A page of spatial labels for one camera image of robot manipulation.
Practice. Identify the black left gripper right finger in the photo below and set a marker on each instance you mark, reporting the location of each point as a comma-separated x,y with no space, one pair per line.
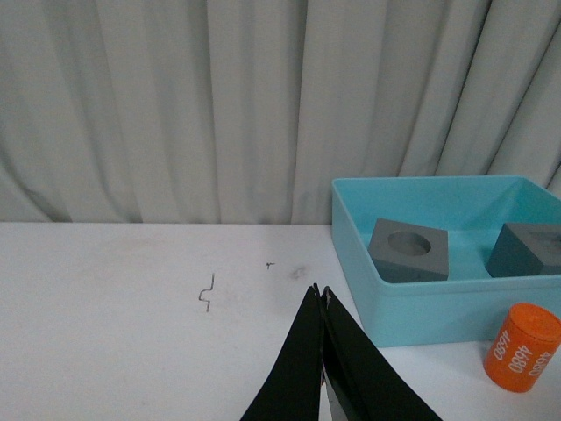
361,384

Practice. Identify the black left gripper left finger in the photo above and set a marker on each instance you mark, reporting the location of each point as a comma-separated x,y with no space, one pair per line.
292,389

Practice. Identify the gray cube with round hole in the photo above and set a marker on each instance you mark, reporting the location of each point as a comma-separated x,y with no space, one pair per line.
403,253

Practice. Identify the light blue plastic box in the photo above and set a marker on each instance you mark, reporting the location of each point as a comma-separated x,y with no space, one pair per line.
471,304

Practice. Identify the orange cylinder with white numbers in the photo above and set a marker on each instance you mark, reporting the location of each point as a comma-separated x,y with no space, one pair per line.
523,347

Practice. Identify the gray cube with square hole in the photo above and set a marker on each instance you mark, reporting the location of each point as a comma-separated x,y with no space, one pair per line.
525,250

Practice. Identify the white pleated curtain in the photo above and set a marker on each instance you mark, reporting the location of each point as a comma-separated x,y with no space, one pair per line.
245,111

